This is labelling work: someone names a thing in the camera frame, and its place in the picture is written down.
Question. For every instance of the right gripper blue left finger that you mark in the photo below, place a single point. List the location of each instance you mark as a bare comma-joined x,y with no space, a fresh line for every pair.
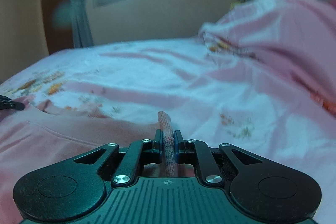
138,154

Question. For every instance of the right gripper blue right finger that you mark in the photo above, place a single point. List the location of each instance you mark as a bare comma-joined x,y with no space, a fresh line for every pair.
198,154

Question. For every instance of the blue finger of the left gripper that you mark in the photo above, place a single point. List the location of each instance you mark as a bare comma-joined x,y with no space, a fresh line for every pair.
8,103

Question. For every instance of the pink long sleeve sweater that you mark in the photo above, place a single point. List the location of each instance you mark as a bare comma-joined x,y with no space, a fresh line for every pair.
40,136

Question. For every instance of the floral pink bed sheet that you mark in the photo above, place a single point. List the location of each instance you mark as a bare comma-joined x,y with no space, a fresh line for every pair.
215,98

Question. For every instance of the brown wooden door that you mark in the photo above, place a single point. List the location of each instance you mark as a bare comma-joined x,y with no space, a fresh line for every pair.
57,24

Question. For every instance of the pink blanket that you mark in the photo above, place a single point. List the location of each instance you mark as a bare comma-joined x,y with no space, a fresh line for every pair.
296,38

